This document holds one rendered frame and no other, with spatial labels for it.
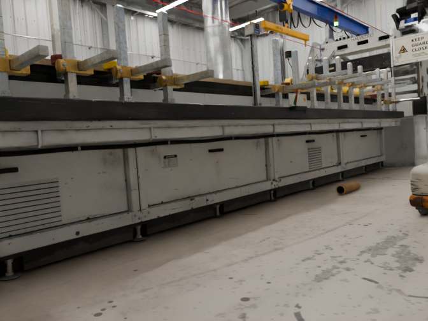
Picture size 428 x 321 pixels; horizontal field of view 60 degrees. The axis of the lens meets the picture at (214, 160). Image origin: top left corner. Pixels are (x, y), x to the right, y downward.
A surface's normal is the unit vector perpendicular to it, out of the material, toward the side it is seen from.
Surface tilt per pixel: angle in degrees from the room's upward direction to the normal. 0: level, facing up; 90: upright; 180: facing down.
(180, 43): 90
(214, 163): 90
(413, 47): 90
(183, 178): 89
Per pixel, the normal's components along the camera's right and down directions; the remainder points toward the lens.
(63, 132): 0.73, -0.02
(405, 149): -0.68, 0.08
